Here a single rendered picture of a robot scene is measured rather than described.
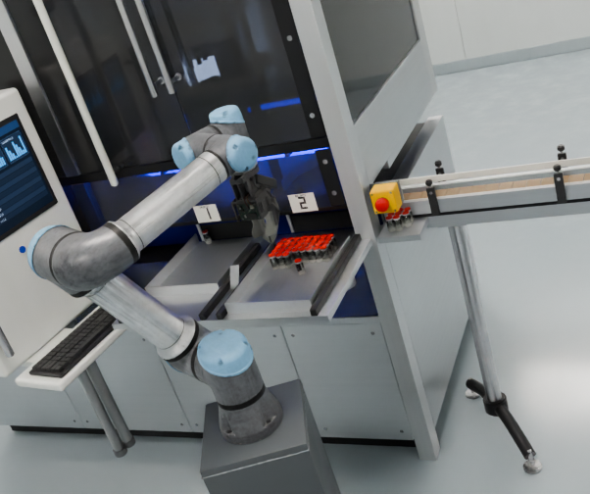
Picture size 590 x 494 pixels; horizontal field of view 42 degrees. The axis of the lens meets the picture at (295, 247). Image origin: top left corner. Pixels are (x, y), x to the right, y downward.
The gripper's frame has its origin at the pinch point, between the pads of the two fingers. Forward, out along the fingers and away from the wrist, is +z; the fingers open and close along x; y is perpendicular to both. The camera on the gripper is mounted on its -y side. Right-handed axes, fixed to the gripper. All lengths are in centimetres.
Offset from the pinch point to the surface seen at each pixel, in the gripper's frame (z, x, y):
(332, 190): 4.9, 3.5, -35.5
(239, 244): 21, -36, -39
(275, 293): 21.4, -9.0, -7.3
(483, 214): 23, 42, -46
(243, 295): 21.4, -19.3, -7.2
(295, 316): 21.6, 1.5, 4.0
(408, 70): -7, 12, -104
